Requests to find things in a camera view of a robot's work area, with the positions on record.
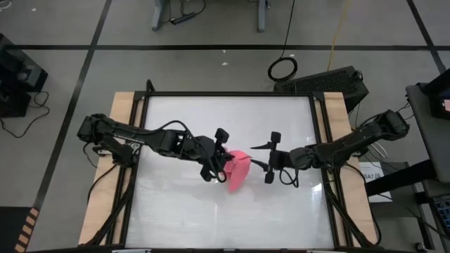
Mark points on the black desk base beam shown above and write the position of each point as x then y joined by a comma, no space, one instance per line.
404,177

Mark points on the light wooden side board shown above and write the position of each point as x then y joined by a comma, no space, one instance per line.
335,105
119,105

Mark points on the black box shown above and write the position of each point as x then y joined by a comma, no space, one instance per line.
14,103

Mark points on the grey desk leg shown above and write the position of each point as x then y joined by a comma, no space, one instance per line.
262,17
158,17

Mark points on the black table clamp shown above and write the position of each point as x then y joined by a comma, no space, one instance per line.
102,151

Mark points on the blue keyboard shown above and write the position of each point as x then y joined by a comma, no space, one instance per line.
443,211

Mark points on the black perforated computer tower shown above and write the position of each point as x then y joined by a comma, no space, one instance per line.
327,82

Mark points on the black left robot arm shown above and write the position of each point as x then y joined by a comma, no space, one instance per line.
116,131

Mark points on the black equipment case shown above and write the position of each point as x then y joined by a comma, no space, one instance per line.
21,70

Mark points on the black monitor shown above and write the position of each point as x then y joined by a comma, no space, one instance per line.
439,91

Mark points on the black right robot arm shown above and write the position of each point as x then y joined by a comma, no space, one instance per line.
351,140

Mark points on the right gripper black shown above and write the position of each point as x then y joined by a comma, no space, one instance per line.
283,159

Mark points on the black power strip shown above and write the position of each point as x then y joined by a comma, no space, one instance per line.
183,18

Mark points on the black table frame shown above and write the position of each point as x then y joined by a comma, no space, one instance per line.
228,93

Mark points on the grey desk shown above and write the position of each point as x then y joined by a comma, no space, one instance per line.
429,133

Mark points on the white paper label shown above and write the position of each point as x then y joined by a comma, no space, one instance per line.
372,168

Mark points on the black mat with orange stripes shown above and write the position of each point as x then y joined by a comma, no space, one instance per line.
14,228

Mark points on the pink towel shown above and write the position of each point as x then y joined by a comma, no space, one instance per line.
239,170

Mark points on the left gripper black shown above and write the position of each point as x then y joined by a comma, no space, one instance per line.
211,151

